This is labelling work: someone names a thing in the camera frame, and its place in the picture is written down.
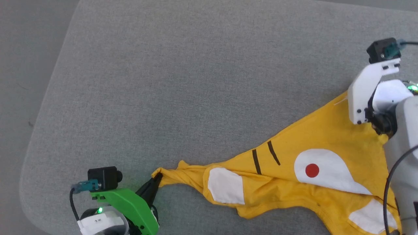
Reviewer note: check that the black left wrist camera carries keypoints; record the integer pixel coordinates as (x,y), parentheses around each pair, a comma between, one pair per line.
(104,178)

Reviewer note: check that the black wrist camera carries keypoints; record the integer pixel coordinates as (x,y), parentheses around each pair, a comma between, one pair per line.
(104,178)
(378,50)

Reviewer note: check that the yellow garment with white patches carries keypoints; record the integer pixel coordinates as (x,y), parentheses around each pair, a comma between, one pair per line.
(277,182)

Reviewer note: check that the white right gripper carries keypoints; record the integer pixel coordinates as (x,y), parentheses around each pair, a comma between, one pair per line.
(359,94)

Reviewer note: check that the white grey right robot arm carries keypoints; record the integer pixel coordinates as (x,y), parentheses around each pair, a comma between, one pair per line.
(405,147)

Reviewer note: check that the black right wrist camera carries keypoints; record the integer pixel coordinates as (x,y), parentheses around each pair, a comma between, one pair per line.
(378,50)

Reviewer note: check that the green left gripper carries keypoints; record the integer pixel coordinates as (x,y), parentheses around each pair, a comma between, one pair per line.
(130,204)

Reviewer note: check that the grey upholstered sofa cushion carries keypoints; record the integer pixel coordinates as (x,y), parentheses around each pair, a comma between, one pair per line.
(179,98)

